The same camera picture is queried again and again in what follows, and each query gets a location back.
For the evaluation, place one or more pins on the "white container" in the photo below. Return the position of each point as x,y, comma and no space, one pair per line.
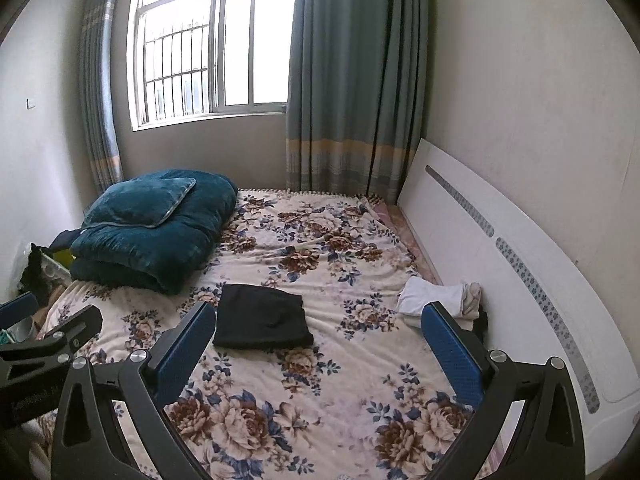
22,331

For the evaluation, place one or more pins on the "yellow-green object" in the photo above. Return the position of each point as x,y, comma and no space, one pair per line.
65,260

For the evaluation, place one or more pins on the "white headboard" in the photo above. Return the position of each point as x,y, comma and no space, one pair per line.
500,210

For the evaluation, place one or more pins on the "teal quilt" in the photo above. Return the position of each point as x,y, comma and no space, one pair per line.
150,255

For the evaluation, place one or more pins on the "floral blanket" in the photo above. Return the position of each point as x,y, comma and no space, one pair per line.
325,360

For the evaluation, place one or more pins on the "wide teal curtain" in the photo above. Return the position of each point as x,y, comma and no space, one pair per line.
350,85

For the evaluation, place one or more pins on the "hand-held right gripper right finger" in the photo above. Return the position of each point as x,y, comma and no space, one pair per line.
455,355

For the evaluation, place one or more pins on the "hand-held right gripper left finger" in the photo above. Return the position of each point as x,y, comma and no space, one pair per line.
185,345

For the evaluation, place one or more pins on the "narrow teal curtain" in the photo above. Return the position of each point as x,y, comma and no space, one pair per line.
100,110

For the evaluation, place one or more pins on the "black garment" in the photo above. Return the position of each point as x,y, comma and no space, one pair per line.
260,317

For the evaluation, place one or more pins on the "black crumpled cloth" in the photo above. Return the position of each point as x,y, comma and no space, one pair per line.
35,270

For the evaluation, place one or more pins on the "white garment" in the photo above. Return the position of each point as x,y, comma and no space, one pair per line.
430,295

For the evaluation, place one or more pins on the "teal pillow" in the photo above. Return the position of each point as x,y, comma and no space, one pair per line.
140,202

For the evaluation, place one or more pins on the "white wall socket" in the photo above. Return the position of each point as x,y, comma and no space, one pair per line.
30,103

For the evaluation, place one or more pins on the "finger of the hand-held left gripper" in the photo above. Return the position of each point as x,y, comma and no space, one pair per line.
80,322
17,307

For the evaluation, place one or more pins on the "window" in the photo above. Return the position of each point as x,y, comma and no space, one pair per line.
235,50

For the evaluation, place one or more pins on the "small black cloth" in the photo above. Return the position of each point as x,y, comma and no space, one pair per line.
480,325

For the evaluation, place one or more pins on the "beige garment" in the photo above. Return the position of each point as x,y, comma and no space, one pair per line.
472,300

